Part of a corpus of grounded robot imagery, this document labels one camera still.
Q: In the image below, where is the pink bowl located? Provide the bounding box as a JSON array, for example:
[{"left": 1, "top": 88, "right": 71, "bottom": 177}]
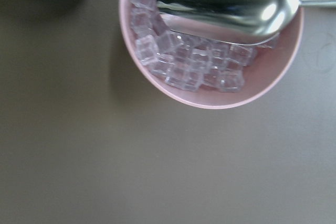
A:
[{"left": 119, "top": 0, "right": 304, "bottom": 110}]

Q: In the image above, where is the steel ice scoop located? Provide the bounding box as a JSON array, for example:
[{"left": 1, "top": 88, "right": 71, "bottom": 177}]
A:
[{"left": 156, "top": 0, "right": 335, "bottom": 45}]

